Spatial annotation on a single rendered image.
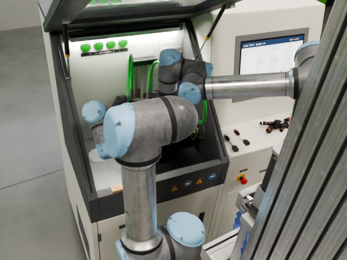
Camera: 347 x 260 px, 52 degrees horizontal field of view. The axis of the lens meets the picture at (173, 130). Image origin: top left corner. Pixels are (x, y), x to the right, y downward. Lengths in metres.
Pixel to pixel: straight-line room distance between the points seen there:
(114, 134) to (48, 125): 2.78
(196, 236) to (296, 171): 0.39
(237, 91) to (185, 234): 0.46
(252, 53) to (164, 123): 1.15
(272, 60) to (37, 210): 1.92
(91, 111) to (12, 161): 2.09
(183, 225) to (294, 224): 0.34
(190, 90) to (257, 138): 0.87
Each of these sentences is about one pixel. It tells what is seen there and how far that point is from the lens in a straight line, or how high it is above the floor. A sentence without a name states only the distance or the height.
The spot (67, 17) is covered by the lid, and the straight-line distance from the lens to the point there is 1.29.
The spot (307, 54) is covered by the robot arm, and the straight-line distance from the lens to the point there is 1.20.
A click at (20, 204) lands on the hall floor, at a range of 2.88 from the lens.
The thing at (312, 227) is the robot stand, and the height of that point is 1.51.
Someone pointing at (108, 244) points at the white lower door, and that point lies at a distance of 1.85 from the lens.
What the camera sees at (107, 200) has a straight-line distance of 1.59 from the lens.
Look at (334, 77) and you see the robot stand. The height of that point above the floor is 1.84.
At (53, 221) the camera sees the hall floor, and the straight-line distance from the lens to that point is 2.73.
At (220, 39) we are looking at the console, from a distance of 1.76.
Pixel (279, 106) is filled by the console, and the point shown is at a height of 1.03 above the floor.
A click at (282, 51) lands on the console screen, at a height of 1.34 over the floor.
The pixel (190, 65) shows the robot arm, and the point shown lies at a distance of 1.24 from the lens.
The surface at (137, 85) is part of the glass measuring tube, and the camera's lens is 1.89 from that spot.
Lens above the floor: 2.13
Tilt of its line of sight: 38 degrees down
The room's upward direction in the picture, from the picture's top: 6 degrees clockwise
